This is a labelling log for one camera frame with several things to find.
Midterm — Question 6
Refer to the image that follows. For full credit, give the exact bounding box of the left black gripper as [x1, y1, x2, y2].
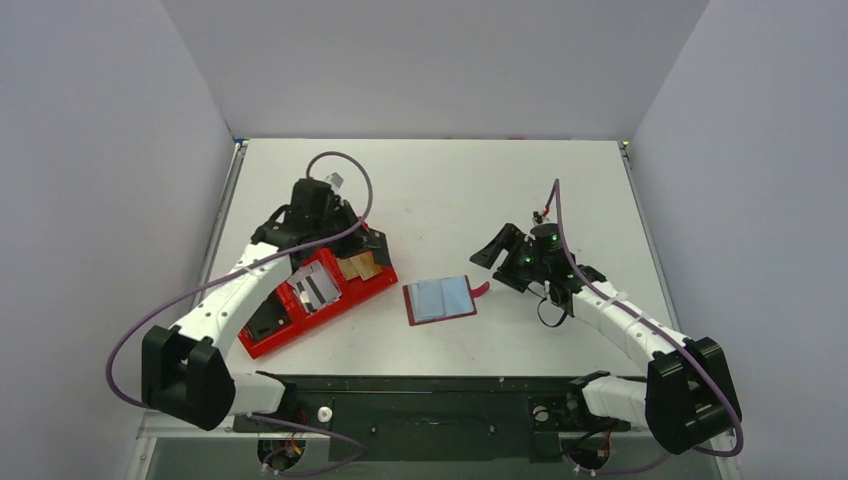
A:
[313, 200, 381, 260]

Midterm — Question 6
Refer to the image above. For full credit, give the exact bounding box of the red leather card holder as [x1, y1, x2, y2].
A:
[402, 275, 490, 326]

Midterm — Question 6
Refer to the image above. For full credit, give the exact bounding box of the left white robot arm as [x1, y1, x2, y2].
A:
[141, 178, 362, 430]

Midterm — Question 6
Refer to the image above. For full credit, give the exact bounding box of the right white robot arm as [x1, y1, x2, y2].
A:
[470, 223, 742, 454]

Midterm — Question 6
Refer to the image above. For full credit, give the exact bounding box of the gold brown card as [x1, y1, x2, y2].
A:
[337, 251, 382, 281]

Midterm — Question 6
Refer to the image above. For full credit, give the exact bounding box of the silver striped card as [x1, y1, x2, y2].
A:
[286, 261, 342, 314]

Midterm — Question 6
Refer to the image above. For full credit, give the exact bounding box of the black card in tray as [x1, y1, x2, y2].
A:
[246, 295, 290, 342]

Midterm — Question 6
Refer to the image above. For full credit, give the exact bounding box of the red plastic compartment tray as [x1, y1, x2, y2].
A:
[238, 227, 398, 359]

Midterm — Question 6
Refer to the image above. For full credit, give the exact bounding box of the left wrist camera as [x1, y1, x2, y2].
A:
[325, 172, 344, 189]

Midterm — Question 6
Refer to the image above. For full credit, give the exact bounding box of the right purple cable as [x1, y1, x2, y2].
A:
[543, 178, 745, 477]

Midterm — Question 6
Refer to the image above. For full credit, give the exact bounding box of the purple cable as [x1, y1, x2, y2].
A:
[105, 151, 374, 465]
[543, 178, 745, 477]

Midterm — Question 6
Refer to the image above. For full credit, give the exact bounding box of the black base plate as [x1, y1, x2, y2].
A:
[165, 374, 700, 464]

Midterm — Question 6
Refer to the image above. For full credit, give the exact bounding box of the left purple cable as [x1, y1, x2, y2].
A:
[105, 151, 374, 465]

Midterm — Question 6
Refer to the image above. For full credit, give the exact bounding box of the aluminium rail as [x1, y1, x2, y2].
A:
[135, 390, 735, 440]

